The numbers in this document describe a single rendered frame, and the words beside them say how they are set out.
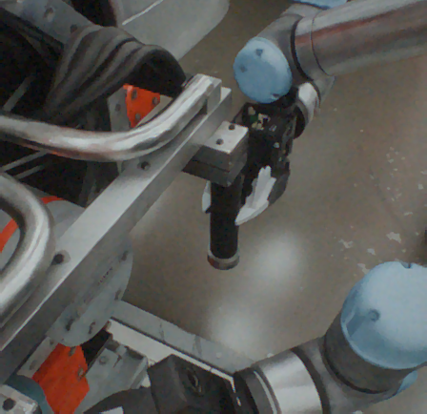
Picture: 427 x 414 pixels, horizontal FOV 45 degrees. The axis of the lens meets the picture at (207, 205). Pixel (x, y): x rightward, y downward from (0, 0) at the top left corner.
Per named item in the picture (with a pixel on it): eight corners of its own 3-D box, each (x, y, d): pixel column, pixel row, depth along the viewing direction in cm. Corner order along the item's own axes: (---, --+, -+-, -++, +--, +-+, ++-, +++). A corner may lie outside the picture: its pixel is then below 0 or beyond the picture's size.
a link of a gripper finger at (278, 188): (243, 192, 64) (259, 150, 70) (242, 202, 65) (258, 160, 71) (280, 200, 63) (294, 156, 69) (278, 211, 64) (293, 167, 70)
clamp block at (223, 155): (178, 139, 62) (177, 102, 58) (248, 162, 59) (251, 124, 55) (156, 164, 59) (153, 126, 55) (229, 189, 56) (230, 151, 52)
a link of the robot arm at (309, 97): (268, 113, 81) (318, 128, 78) (256, 130, 78) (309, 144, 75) (273, 71, 75) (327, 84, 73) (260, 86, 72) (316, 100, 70)
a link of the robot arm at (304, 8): (328, 7, 63) (315, 85, 71) (360, -25, 70) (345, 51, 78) (270, -8, 66) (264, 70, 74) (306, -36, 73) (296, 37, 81)
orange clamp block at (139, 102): (89, 119, 79) (122, 90, 85) (132, 134, 77) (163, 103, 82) (81, 78, 74) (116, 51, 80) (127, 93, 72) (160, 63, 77)
